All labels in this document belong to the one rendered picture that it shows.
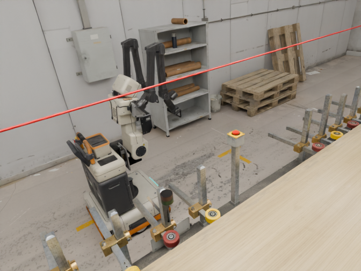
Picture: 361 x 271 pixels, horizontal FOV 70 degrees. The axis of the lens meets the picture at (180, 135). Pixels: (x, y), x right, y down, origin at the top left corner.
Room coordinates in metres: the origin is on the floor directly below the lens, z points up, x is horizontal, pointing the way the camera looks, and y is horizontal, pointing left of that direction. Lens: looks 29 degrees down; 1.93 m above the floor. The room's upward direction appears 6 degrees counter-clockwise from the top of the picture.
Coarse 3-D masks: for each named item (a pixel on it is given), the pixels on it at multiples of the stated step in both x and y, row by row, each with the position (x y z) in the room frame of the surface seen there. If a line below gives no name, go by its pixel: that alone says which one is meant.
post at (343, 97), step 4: (344, 96) 1.92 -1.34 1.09; (340, 100) 1.94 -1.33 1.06; (344, 100) 1.92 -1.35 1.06; (340, 104) 1.93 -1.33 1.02; (344, 104) 1.93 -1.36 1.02; (340, 108) 1.93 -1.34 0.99; (340, 112) 1.92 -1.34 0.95; (336, 116) 1.94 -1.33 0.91; (340, 116) 1.92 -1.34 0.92; (336, 120) 1.94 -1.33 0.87; (340, 120) 1.92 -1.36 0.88; (336, 124) 1.93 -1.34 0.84
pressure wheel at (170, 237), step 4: (168, 232) 0.90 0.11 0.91; (172, 232) 0.90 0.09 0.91; (176, 232) 0.90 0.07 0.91; (164, 236) 0.88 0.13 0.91; (168, 236) 0.88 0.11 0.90; (172, 236) 0.88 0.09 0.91; (176, 236) 0.87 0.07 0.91; (164, 240) 0.85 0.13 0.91; (168, 240) 0.85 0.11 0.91; (172, 240) 0.85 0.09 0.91; (176, 240) 0.85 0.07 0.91; (164, 244) 0.86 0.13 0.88; (168, 244) 0.84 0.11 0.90; (172, 244) 0.84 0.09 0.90; (176, 244) 0.84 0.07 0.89
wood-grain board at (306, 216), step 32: (320, 160) 1.37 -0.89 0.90; (352, 160) 1.33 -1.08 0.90; (288, 192) 1.10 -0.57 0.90; (320, 192) 1.07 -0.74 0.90; (352, 192) 1.05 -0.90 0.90; (224, 224) 0.92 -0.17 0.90; (256, 224) 0.90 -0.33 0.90; (288, 224) 0.88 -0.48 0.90; (320, 224) 0.86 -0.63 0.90; (352, 224) 0.84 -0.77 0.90; (192, 256) 0.76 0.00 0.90; (224, 256) 0.74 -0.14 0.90; (256, 256) 0.73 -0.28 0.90; (288, 256) 0.71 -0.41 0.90; (320, 256) 0.70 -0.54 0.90; (352, 256) 0.68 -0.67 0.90
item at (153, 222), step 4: (132, 200) 1.22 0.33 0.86; (136, 200) 1.21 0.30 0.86; (136, 204) 1.17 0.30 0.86; (140, 204) 1.17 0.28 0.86; (140, 208) 1.14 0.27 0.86; (144, 208) 1.13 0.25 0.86; (144, 212) 1.10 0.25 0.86; (148, 212) 1.10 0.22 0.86; (144, 216) 1.09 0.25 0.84; (148, 216) 1.07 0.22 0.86; (152, 216) 1.06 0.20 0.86; (148, 220) 1.05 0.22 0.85; (152, 220) 1.03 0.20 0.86; (156, 220) 1.03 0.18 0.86; (152, 224) 1.01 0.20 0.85; (156, 224) 1.00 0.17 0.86; (164, 232) 0.94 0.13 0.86; (172, 248) 0.85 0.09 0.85
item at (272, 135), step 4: (268, 136) 1.87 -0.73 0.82; (272, 136) 1.84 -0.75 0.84; (276, 136) 1.81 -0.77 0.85; (280, 136) 1.80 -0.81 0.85; (280, 140) 1.77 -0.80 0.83; (284, 140) 1.75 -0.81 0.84; (288, 140) 1.73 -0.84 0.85; (288, 144) 1.71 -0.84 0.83; (292, 144) 1.69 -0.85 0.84; (304, 148) 1.60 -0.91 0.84; (308, 148) 1.59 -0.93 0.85; (308, 152) 1.57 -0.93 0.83; (312, 152) 1.55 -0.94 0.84; (316, 152) 1.53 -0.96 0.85
